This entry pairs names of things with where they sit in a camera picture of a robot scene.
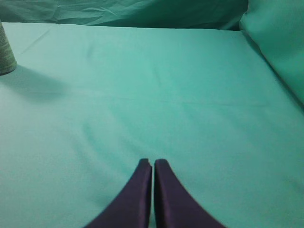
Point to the green Monster energy can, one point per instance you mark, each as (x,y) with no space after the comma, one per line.
(7,59)

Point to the green cloth backdrop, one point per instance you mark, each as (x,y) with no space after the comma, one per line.
(276,26)

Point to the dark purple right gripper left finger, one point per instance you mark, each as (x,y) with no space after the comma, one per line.
(132,206)

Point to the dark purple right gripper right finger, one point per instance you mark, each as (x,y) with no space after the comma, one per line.
(174,207)

